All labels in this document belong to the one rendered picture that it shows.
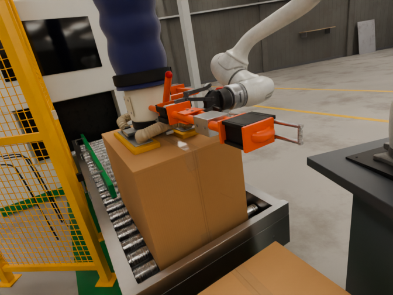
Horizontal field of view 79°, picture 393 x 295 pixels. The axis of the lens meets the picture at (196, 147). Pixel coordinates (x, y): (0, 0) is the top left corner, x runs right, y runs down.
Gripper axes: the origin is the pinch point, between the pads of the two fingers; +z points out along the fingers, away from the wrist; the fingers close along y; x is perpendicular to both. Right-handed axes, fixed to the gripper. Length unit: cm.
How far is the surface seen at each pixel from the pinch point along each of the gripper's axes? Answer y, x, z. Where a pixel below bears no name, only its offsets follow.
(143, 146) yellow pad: 11.1, 10.1, 10.3
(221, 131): -0.3, -30.3, 4.2
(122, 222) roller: 54, 38, 22
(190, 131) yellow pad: 10.9, 9.7, -9.0
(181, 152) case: 12.8, -2.5, 1.8
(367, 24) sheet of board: -38, 611, -1356
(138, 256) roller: 54, 10, 22
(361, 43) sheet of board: 45, 610, -1317
